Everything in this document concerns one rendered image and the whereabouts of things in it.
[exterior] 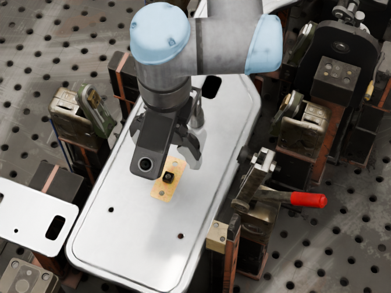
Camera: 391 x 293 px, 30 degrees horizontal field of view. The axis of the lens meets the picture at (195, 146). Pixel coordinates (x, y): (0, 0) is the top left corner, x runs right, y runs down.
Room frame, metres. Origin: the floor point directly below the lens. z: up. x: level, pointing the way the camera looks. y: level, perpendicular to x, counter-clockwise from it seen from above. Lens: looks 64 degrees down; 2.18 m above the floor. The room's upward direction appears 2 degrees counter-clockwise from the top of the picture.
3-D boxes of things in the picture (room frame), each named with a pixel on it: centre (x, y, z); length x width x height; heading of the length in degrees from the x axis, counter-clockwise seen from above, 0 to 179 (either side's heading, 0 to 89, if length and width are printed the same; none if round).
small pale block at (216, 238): (0.38, -0.03, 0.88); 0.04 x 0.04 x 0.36; 66
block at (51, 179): (0.51, 0.25, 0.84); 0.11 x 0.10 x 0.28; 66
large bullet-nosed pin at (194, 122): (0.62, 0.00, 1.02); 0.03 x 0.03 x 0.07
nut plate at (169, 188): (0.50, 0.05, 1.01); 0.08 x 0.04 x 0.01; 156
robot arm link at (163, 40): (0.53, 0.04, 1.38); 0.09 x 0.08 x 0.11; 90
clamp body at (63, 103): (0.64, 0.21, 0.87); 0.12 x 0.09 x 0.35; 66
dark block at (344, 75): (0.64, -0.24, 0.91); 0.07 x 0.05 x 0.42; 66
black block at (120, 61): (0.75, 0.13, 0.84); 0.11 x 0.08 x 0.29; 66
